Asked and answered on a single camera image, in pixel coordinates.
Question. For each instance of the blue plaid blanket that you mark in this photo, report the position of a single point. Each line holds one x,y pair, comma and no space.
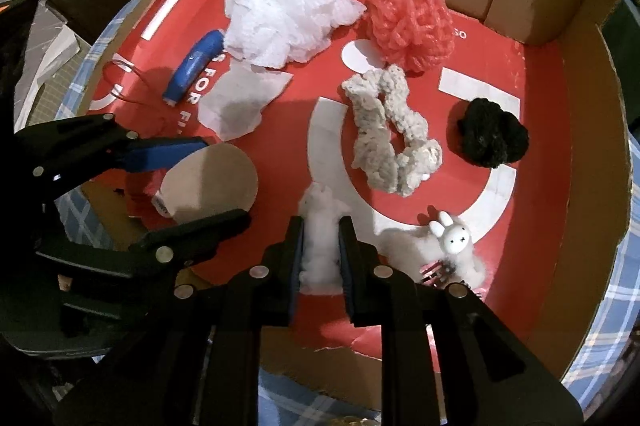
615,286

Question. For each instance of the white tissue sheet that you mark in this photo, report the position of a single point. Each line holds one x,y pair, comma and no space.
240,101

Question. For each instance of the white fluffy bunny hair clip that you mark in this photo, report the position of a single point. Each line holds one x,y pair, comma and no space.
415,251

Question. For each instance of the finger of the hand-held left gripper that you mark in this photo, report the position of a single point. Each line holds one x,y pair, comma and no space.
200,233
165,153

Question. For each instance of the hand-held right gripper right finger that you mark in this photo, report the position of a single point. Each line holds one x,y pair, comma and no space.
346,271

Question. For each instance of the black mesh bath pouf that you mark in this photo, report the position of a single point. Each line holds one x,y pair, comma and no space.
490,136

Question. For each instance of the white papers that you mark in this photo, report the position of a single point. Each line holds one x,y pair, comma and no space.
50,51

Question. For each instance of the white cotton ball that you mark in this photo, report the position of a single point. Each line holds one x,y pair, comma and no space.
320,246

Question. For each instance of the cream crochet scrunchie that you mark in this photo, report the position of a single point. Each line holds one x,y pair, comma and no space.
380,146

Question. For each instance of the coral mesh bath pouf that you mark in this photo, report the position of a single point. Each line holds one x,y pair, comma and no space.
410,21

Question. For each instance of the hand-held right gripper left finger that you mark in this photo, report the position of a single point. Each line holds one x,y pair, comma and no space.
295,266

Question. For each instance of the cardboard box red inside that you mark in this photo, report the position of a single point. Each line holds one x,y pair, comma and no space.
550,156

